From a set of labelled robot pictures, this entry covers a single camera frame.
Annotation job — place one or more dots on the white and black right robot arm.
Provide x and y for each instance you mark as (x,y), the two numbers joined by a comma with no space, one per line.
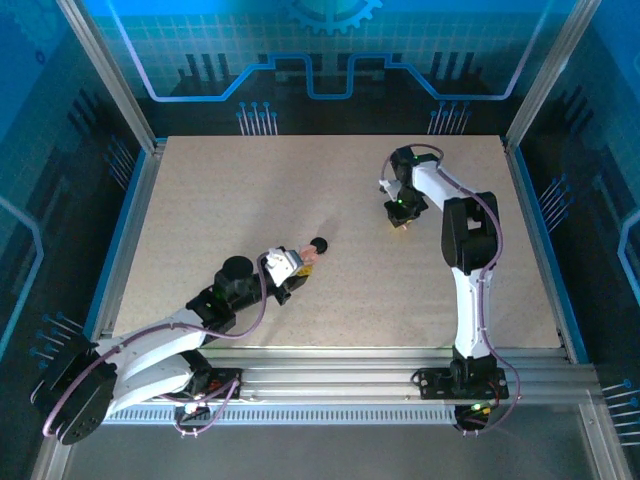
(470,235)

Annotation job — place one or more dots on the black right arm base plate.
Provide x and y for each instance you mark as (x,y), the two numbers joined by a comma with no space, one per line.
(435,385)

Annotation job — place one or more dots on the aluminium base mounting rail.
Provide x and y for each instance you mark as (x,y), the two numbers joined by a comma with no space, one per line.
(325,370)

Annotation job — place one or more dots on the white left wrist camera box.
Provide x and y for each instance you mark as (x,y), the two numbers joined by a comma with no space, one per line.
(282,265)

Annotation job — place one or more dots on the black round earbud charging case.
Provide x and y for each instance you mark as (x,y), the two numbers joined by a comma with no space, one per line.
(320,245)

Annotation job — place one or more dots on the small LED controller board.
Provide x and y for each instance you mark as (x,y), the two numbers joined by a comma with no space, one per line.
(477,409)
(192,406)

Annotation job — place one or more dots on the aluminium frame post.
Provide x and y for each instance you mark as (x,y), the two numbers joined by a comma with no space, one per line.
(107,75)
(550,75)

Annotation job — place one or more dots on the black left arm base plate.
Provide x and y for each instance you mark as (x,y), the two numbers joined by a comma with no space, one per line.
(222,375)

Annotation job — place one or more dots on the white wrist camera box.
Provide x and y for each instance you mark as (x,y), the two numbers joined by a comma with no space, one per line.
(282,265)
(387,186)

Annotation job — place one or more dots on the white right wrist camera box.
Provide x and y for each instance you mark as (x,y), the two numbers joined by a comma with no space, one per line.
(387,186)

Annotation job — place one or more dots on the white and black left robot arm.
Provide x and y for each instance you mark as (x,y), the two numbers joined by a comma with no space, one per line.
(150,350)

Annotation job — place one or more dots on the aluminium table side rail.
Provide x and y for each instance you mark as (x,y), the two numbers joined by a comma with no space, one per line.
(157,147)

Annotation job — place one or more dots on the grey metal shelf panel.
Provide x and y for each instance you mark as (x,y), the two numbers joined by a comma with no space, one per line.
(320,455)

